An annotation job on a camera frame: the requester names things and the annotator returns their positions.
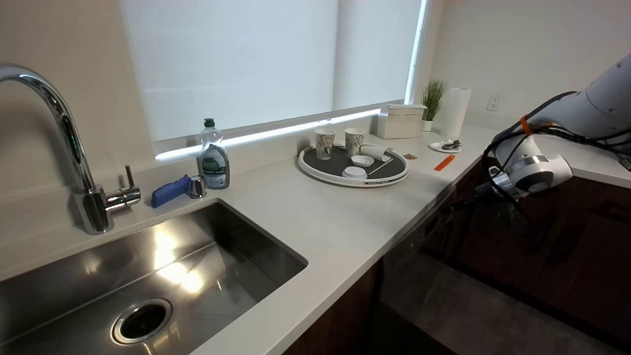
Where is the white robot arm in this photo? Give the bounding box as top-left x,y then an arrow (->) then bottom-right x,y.
482,56 -> 631,202

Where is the small white bowl left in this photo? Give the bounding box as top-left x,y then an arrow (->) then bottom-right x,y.
343,167 -> 367,180

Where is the small white bowl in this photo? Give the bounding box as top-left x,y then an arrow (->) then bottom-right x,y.
343,167 -> 367,180
351,155 -> 375,168

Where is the patterned paper cup left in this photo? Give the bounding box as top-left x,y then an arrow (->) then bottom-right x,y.
314,129 -> 336,161

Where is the patterned paper cup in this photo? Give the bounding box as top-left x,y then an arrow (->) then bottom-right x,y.
345,129 -> 365,157
314,129 -> 336,161

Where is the round white black tray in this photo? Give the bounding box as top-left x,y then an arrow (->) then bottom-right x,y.
298,147 -> 411,190

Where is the small white bowl right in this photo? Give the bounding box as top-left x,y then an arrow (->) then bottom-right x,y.
351,155 -> 375,168

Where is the patterned paper cup right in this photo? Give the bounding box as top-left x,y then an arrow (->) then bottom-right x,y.
345,129 -> 365,157

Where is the white container box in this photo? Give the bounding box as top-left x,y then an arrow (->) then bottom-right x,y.
377,105 -> 426,141

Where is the dish soap bottle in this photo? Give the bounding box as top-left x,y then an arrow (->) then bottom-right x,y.
198,119 -> 231,190

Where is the blue dish brush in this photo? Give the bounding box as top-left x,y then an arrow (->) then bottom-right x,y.
150,176 -> 203,210

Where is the small white plate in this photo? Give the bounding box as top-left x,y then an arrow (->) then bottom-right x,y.
430,141 -> 462,155

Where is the white window blind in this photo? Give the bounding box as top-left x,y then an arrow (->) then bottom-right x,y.
119,0 -> 424,143

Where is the orange flat stick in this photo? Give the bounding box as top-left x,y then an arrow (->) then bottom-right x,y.
434,155 -> 456,172

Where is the small green plant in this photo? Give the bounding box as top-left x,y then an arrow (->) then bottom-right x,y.
422,82 -> 446,127

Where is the stainless steel sink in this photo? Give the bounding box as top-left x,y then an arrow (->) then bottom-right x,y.
0,202 -> 308,355

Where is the chrome kitchen faucet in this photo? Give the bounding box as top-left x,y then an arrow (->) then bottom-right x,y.
0,64 -> 142,236

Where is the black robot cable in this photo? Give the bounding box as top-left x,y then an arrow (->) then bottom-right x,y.
482,90 -> 631,200

